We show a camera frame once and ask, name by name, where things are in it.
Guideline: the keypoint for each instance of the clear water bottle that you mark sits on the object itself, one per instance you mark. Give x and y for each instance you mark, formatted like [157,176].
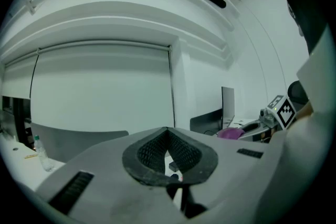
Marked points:
[44,157]

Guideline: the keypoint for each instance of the white roller blind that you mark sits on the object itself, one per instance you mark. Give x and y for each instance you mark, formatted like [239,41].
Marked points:
[105,86]

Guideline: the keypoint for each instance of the purple cloth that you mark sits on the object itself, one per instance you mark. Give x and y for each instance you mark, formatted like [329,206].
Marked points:
[231,133]

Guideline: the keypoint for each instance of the black office chair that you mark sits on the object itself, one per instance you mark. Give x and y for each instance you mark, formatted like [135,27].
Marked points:
[298,91]

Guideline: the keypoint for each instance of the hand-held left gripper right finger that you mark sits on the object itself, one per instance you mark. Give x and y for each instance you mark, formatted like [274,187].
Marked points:
[236,173]

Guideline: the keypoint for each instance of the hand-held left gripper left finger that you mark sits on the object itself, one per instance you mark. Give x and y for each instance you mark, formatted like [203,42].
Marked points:
[110,165]

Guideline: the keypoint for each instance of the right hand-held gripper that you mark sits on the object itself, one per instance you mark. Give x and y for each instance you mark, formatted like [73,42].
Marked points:
[284,112]

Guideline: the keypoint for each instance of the dark monitor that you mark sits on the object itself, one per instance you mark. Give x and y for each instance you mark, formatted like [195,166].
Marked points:
[206,123]

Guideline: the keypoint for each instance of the person's right forearm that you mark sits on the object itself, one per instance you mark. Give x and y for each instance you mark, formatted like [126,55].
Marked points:
[306,110]

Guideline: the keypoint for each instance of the yellow pen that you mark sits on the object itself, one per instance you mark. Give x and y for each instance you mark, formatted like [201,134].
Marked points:
[31,156]

